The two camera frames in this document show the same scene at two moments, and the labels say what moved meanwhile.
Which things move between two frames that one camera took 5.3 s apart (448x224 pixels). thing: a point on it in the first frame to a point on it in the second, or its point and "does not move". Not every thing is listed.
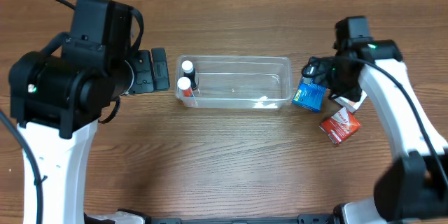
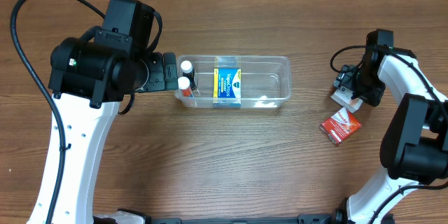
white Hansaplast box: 351,105 does not move
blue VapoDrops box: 309,95 to 227,82
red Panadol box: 340,126 does not move
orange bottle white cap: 184,83 does not move
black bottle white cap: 189,71 does not move
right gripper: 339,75 to 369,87
